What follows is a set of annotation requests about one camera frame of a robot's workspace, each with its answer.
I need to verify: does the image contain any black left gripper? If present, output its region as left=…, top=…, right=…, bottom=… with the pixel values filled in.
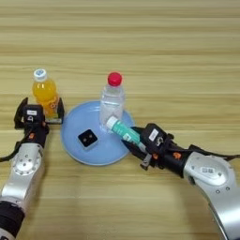
left=13, top=97, right=66, bottom=148

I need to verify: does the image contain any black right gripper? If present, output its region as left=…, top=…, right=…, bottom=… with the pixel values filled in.
left=121, top=126, right=192, bottom=178

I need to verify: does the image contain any green and white glue stick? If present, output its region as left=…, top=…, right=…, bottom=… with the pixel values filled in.
left=106, top=115, right=148, bottom=153

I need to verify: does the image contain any orange juice bottle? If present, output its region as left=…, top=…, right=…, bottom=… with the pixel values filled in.
left=32, top=68, right=60, bottom=119

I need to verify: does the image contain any clear red-capped water bottle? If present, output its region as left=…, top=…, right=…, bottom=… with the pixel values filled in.
left=98, top=71, right=126, bottom=134

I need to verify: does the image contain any left gripper labelled black box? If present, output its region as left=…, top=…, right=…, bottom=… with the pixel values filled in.
left=22, top=104, right=46, bottom=125

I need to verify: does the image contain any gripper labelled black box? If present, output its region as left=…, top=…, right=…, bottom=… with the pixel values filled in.
left=22, top=104, right=46, bottom=125
left=140, top=123, right=169, bottom=155

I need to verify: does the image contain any right gripper labelled black box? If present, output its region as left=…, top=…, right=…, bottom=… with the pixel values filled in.
left=140, top=123, right=169, bottom=155

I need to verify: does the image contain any blue round plate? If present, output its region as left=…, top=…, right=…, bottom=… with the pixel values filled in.
left=60, top=99, right=136, bottom=167

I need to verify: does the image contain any small black square block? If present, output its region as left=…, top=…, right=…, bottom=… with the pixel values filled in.
left=77, top=128, right=98, bottom=150

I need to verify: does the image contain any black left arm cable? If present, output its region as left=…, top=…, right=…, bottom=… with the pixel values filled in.
left=0, top=129, right=32, bottom=163

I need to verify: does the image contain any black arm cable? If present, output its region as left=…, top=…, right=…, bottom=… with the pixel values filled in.
left=0, top=129, right=32, bottom=163
left=187, top=143, right=240, bottom=162

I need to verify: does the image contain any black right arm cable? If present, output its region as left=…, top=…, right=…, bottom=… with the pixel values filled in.
left=187, top=143, right=240, bottom=162

